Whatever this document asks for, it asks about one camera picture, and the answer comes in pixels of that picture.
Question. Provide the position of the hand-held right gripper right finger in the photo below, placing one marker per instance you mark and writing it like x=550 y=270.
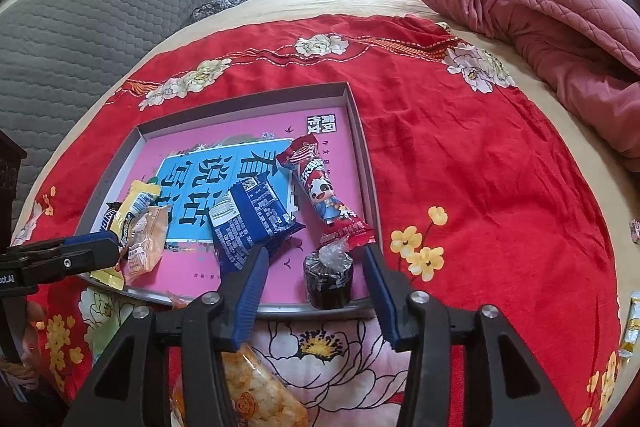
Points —
x=382 y=302

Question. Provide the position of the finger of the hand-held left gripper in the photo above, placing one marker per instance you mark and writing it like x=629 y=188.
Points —
x=75 y=262

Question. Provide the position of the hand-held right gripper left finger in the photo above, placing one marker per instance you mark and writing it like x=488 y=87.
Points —
x=252 y=302

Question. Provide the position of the dark round snack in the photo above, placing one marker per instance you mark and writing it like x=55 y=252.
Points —
x=327 y=287

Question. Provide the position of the orange snack packet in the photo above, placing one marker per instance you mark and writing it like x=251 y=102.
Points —
x=147 y=242

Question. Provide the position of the blue snack packet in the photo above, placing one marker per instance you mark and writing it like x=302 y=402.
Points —
x=250 y=217

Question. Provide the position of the grey cardboard box tray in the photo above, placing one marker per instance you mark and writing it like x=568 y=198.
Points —
x=250 y=107

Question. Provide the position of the pink book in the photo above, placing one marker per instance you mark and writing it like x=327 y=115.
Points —
x=200 y=272

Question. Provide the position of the orange rice cracker packet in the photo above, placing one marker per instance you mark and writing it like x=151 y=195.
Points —
x=260 y=397

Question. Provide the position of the red snack packet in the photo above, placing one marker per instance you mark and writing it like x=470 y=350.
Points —
x=320 y=192

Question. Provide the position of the red floral blanket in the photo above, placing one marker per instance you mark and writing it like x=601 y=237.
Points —
x=475 y=182

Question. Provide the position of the grey quilted headboard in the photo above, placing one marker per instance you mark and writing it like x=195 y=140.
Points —
x=75 y=32

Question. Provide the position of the yellow white snack packet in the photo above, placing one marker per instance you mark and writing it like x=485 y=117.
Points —
x=632 y=327

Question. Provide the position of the dark floral pillow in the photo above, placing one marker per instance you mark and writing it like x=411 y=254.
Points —
x=225 y=4

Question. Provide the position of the pink quilt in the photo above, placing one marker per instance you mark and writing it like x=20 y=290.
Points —
x=550 y=17

